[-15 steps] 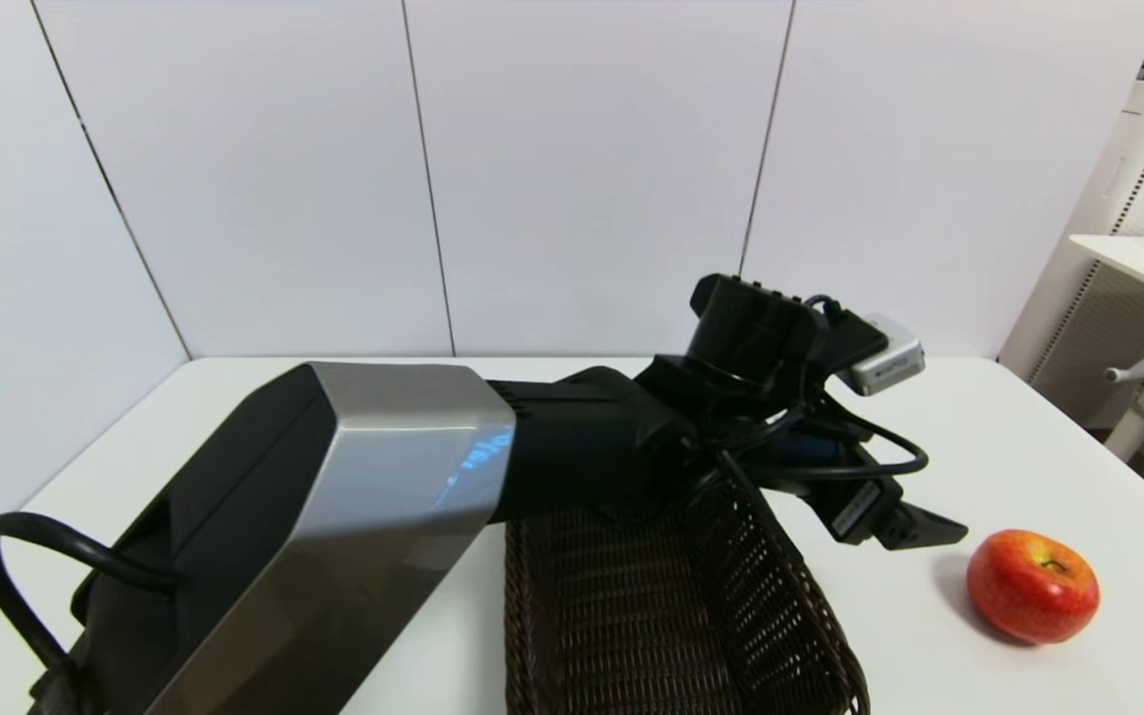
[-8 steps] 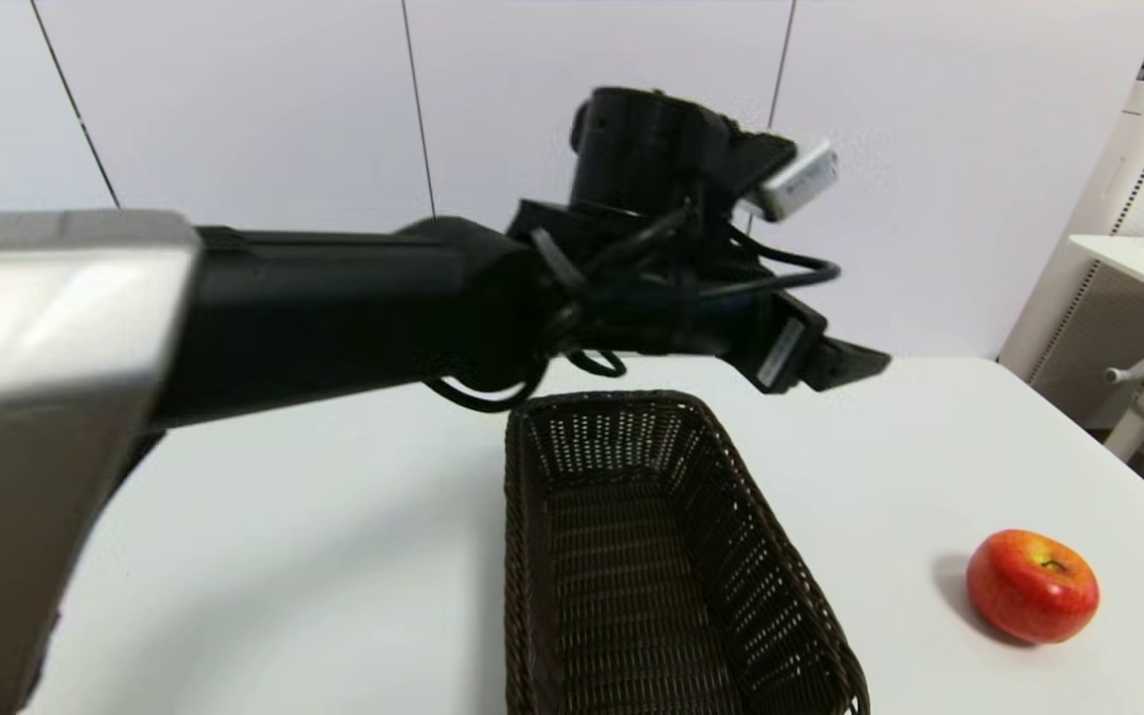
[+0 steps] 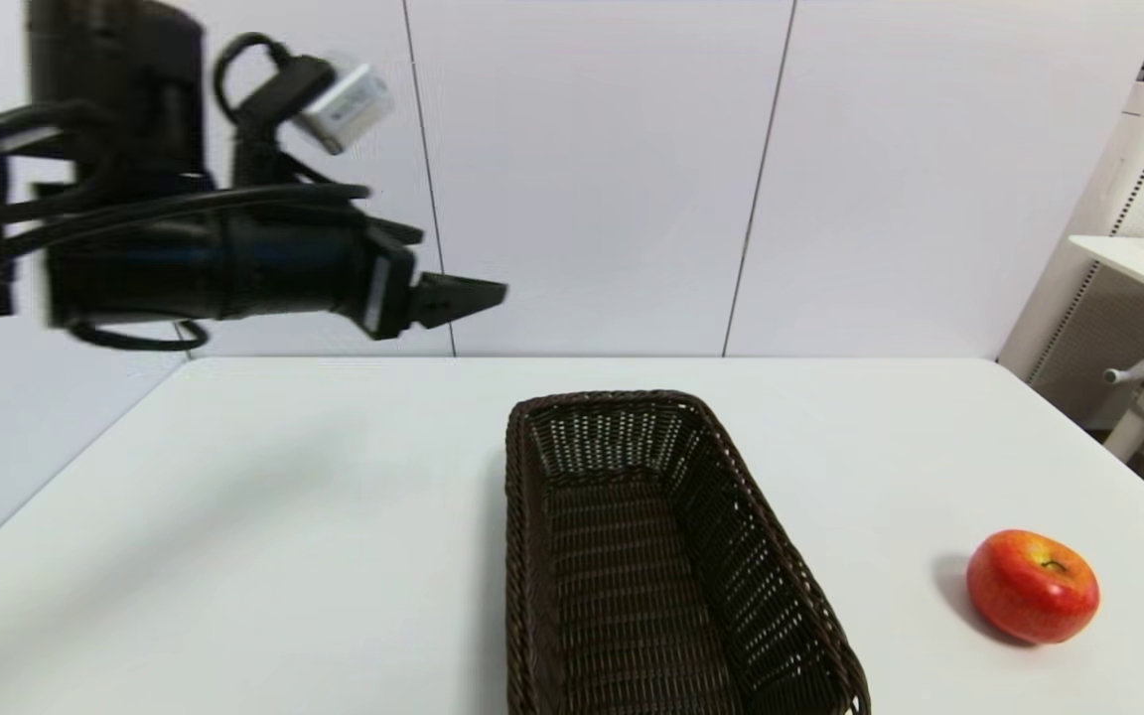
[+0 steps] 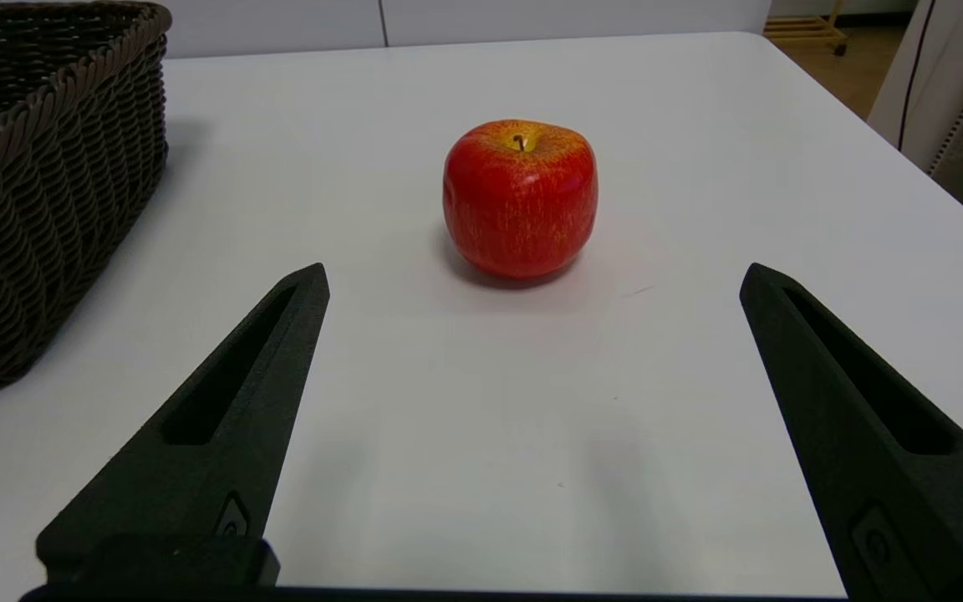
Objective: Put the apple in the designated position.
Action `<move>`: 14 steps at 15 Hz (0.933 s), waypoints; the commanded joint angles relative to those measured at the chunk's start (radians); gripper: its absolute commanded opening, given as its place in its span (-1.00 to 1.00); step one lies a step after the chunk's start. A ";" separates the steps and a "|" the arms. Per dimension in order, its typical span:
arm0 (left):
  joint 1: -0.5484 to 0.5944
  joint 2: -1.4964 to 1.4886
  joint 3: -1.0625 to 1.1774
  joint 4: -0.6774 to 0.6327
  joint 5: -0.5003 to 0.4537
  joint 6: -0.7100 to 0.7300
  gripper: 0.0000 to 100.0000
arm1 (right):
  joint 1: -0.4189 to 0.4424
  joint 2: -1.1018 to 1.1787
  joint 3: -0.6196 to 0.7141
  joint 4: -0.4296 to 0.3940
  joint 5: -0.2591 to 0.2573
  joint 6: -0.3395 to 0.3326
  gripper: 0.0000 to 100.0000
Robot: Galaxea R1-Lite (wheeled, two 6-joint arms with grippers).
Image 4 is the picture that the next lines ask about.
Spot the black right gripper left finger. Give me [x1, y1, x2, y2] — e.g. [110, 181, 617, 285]
[20, 263, 331, 596]

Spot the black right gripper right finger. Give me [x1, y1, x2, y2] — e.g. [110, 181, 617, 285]
[739, 263, 963, 602]

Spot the red yellow apple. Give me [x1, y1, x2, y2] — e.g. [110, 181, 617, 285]
[442, 119, 599, 280]

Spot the dark brown wicker basket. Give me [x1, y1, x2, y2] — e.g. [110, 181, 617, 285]
[0, 0, 174, 404]

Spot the white perforated metal cabinet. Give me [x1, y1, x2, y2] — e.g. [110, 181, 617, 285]
[866, 0, 963, 248]

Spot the light wooden frame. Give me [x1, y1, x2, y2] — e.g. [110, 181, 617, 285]
[764, 0, 848, 57]

